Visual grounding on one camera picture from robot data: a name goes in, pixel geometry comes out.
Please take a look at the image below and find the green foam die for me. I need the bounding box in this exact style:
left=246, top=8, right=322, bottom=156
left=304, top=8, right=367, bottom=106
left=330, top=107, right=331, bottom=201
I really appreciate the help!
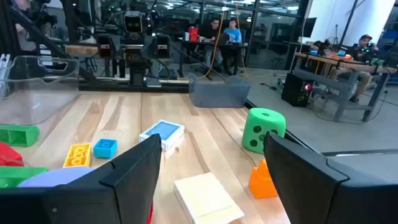
left=241, top=107, right=287, bottom=154

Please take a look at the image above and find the black desk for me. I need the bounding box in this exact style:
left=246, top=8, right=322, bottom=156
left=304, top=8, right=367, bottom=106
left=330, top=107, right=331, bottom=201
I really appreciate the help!
left=178, top=39, right=249, bottom=77

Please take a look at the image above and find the orange toy brick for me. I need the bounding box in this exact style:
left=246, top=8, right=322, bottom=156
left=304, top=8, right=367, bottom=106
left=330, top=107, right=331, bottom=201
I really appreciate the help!
left=248, top=159, right=280, bottom=200

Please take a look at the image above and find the long green toy brick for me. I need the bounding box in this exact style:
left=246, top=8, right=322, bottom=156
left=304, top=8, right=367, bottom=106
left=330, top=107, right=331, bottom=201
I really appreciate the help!
left=0, top=166, right=49, bottom=189

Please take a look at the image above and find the blue white playing card box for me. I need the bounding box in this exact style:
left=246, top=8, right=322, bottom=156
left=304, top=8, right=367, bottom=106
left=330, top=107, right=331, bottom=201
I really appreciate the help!
left=138, top=119, right=185, bottom=152

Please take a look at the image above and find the yellow hanging cable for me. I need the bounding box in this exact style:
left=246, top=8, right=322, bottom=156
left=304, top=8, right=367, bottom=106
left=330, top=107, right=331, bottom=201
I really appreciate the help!
left=234, top=2, right=249, bottom=78
left=198, top=12, right=225, bottom=80

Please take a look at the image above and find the grey translucent plastic bin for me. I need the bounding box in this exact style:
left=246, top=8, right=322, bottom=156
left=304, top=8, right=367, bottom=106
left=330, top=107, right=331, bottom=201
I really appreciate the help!
left=187, top=72, right=251, bottom=109

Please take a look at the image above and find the long yellow toy brick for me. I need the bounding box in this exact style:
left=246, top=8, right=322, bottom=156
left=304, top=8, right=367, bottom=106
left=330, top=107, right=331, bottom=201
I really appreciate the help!
left=62, top=142, right=92, bottom=169

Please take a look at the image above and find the person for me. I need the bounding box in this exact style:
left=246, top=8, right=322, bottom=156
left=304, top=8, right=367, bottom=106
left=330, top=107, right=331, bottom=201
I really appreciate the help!
left=203, top=18, right=223, bottom=68
left=223, top=17, right=243, bottom=44
left=329, top=34, right=380, bottom=103

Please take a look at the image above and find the black monitor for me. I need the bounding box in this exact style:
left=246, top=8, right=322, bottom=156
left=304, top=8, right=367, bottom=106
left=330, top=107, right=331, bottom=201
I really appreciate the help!
left=303, top=17, right=318, bottom=39

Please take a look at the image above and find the clear plastic bin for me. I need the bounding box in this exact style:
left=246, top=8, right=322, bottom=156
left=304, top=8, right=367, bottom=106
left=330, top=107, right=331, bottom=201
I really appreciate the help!
left=0, top=55, right=80, bottom=126

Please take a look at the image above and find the short green toy brick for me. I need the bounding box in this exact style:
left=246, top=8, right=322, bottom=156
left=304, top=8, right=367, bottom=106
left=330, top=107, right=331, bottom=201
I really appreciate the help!
left=0, top=124, right=40, bottom=147

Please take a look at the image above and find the small blue toy brick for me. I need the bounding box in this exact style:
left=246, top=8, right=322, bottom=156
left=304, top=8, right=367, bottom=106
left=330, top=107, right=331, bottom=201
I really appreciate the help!
left=93, top=138, right=119, bottom=159

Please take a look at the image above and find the red container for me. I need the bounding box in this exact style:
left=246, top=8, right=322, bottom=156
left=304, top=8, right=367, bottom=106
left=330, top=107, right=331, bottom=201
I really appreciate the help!
left=188, top=27, right=200, bottom=42

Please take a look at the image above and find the purple foam die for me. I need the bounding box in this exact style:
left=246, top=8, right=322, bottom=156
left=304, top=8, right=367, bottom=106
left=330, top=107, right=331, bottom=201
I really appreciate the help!
left=17, top=166, right=96, bottom=189

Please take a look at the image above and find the red toy brick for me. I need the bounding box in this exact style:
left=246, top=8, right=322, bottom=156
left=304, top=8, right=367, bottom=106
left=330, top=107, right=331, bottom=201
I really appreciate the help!
left=0, top=141, right=25, bottom=167
left=146, top=201, right=154, bottom=224

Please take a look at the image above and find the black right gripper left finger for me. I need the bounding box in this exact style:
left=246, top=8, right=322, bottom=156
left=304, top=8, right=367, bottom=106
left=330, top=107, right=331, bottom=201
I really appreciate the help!
left=0, top=133, right=163, bottom=224

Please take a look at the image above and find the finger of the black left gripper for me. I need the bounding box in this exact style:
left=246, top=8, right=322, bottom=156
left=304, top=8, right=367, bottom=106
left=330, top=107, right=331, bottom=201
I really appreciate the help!
left=155, top=34, right=172, bottom=59
left=96, top=34, right=113, bottom=58

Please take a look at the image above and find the grey metal workbench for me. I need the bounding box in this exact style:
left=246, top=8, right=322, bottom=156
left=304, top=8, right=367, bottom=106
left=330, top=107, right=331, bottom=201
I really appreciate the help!
left=294, top=52, right=398, bottom=123

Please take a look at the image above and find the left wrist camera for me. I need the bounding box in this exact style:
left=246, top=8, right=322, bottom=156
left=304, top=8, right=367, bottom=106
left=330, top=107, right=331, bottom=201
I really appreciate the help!
left=123, top=11, right=144, bottom=34

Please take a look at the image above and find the black computer tower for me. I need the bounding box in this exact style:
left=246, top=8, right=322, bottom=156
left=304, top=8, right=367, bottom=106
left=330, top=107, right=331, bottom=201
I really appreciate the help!
left=281, top=72, right=313, bottom=108

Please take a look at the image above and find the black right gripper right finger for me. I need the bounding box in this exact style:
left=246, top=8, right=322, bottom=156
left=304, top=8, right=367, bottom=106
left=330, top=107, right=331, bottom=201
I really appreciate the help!
left=263, top=130, right=398, bottom=224

